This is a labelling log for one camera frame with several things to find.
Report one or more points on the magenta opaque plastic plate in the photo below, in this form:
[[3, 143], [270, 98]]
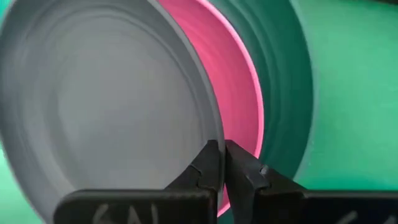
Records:
[[230, 77]]

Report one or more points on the dark green plastic plate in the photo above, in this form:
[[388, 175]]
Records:
[[286, 77]]

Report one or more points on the grey plastic plate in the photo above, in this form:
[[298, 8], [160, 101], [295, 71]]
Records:
[[109, 93]]

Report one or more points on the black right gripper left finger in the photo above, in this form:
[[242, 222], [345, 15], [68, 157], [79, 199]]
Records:
[[199, 186]]

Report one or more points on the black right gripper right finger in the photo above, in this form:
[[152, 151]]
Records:
[[248, 186]]

